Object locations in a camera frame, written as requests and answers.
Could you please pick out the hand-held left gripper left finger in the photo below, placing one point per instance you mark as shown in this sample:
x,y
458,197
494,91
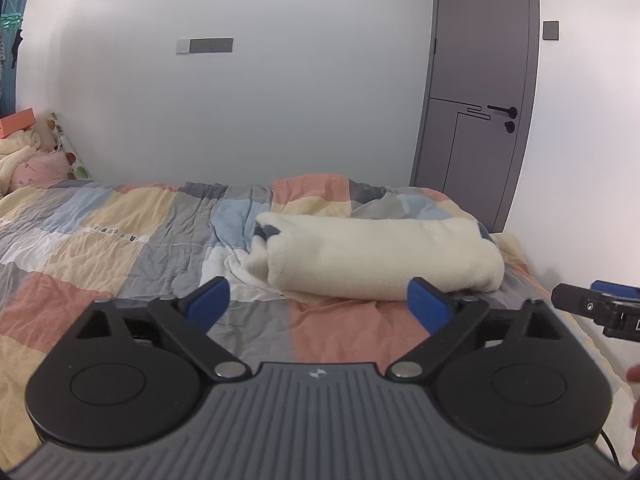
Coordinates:
x,y
207,300

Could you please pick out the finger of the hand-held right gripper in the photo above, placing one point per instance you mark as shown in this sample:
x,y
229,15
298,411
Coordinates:
x,y
575,300
620,290

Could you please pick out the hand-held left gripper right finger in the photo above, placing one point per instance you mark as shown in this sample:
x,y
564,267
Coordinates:
x,y
427,305

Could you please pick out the hanging clothes on rack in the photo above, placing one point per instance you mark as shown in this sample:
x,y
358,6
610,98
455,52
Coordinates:
x,y
6,75

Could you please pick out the green clothes hanger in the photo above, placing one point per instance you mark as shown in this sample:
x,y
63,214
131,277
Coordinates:
x,y
11,21

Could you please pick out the person's right hand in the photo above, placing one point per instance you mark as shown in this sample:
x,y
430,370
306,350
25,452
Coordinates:
x,y
636,430

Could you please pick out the patchwork quilt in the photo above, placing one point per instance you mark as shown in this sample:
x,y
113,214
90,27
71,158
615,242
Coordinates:
x,y
125,250

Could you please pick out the fruit print pillow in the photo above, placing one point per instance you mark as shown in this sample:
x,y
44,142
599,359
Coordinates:
x,y
72,160

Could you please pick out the pink pillow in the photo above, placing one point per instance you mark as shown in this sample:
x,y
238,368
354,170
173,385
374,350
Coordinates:
x,y
40,172

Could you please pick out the plush toy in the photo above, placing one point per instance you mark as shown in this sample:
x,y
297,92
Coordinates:
x,y
47,137

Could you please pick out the cream fleece blanket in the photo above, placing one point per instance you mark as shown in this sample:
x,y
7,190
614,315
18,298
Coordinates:
x,y
12,160

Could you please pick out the grey door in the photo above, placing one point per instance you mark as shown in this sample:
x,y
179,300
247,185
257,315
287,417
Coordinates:
x,y
480,60

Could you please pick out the orange box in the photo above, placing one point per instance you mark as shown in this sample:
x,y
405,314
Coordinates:
x,y
17,122

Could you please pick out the grey wall socket panel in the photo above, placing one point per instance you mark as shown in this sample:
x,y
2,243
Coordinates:
x,y
205,46

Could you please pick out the grey wall switch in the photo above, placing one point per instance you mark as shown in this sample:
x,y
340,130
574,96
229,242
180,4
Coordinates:
x,y
550,30

